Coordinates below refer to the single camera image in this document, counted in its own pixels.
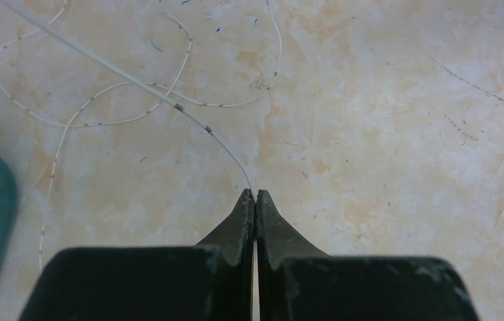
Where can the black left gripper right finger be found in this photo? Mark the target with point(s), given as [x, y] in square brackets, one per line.
[298, 281]

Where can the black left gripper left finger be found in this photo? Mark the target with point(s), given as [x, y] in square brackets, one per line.
[211, 280]

